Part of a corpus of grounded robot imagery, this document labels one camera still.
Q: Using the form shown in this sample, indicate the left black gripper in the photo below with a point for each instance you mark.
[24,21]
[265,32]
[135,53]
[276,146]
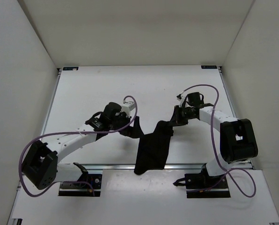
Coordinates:
[133,131]

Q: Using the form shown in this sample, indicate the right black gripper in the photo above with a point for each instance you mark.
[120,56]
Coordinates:
[177,121]

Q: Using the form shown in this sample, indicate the black skirt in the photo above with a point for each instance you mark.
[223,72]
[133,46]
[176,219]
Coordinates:
[153,148]

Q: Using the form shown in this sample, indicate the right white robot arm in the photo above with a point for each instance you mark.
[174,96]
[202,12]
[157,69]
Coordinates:
[237,138]

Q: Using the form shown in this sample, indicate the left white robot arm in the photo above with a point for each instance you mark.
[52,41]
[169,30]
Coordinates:
[43,164]

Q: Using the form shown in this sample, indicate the right blue table label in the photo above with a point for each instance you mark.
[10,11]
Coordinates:
[208,66]

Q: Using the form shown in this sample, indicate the blue table label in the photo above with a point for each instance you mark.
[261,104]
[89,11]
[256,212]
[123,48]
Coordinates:
[70,68]
[208,66]

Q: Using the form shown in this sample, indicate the left blue table label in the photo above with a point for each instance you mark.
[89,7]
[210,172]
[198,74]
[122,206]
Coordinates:
[70,68]

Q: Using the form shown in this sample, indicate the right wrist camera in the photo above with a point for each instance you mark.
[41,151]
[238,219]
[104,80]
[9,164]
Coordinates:
[181,99]

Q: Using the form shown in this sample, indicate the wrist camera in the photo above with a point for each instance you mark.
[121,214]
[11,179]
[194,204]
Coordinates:
[127,106]
[181,99]

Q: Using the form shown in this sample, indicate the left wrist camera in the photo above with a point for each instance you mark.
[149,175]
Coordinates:
[127,106]

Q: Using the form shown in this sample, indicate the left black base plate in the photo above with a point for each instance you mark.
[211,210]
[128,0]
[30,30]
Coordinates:
[94,178]

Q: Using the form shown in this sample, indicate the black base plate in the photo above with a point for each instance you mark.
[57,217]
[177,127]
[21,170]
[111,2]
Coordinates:
[94,178]
[202,186]

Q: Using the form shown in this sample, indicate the aluminium table rail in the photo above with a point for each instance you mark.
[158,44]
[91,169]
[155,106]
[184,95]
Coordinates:
[245,165]

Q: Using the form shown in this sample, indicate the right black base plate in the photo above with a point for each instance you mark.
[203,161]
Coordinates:
[202,186]

